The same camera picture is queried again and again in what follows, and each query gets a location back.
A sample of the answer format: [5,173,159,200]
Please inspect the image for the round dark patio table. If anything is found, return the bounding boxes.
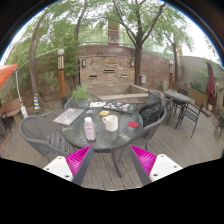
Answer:
[163,88,193,118]

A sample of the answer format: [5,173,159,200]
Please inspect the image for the white printed paper sheet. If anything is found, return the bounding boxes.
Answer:
[89,101,107,108]

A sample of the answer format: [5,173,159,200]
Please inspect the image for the closed maroon patio umbrella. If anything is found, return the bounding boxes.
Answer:
[205,59,217,111]

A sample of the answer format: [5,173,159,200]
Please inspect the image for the orange canopy tent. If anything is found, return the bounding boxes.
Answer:
[0,63,29,119]

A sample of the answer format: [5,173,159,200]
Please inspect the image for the flat round red coaster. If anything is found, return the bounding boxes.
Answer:
[127,120,140,129]

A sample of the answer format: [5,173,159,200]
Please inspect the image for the slender tree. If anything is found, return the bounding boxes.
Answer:
[156,13,194,84]

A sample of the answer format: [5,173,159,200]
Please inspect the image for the large forked tree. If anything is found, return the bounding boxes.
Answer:
[106,0,171,86]

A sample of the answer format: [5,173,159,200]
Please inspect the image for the black jacket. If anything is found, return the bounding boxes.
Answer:
[138,93,166,128]

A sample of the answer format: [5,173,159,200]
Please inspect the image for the leaning tree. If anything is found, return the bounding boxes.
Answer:
[6,1,74,106]

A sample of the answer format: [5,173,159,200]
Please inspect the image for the silver laptop with stickers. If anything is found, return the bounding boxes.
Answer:
[53,107,86,127]

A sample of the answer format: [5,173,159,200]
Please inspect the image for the pink drink bottle white cap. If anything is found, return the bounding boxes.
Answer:
[83,116,97,142]

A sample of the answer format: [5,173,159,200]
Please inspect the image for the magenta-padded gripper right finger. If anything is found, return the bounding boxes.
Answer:
[128,143,184,186]

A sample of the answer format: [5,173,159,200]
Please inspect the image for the white ceramic mug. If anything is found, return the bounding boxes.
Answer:
[101,114,119,133]

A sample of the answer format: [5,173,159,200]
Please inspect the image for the thin-trunk tree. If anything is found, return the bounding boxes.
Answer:
[66,0,101,88]

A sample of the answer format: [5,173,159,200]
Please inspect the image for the black metal patio chair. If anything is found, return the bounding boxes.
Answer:
[176,87,190,98]
[174,101,205,138]

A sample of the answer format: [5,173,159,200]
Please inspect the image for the wooden lamp post globe light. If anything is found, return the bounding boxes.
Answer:
[57,48,69,108]
[168,59,175,90]

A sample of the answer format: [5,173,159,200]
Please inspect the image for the potted green plant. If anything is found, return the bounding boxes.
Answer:
[71,84,92,108]

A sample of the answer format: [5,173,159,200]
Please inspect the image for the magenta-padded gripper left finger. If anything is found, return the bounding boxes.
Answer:
[43,144,95,186]

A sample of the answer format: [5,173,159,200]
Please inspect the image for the blue yellow striped cone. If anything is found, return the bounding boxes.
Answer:
[32,93,42,112]

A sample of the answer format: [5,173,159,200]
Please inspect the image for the black laptop with stickers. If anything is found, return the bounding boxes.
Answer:
[103,100,138,115]

